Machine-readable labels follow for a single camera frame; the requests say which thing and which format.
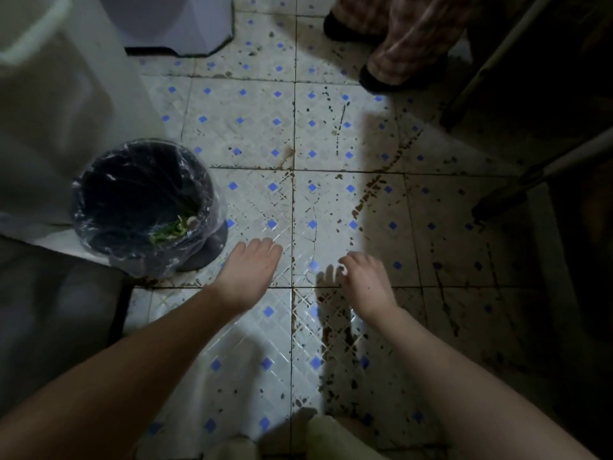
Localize person's right hand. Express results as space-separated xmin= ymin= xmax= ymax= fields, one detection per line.
xmin=337 ymin=251 xmax=398 ymax=321

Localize person's left hand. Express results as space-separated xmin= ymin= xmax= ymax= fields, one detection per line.
xmin=210 ymin=238 xmax=284 ymax=314

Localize person's left forearm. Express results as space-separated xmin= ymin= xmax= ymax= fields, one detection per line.
xmin=0 ymin=287 xmax=240 ymax=460

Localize person's right forearm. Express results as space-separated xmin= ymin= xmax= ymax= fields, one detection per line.
xmin=373 ymin=303 xmax=600 ymax=460

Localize clear bin liner bag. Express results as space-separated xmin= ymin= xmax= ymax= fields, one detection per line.
xmin=70 ymin=138 xmax=226 ymax=279

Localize dark slipper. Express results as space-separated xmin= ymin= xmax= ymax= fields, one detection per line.
xmin=323 ymin=11 xmax=384 ymax=43
xmin=359 ymin=61 xmax=449 ymax=94

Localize dark brown cabinet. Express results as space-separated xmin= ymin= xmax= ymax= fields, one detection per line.
xmin=0 ymin=236 xmax=135 ymax=417

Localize dark wooden stool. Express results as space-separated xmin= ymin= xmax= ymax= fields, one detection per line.
xmin=438 ymin=0 xmax=613 ymax=224

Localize large white lidded bucket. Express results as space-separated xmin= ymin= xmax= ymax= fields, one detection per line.
xmin=0 ymin=0 xmax=166 ymax=257

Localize plaid trousers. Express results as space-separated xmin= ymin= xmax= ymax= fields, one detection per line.
xmin=330 ymin=0 xmax=485 ymax=87

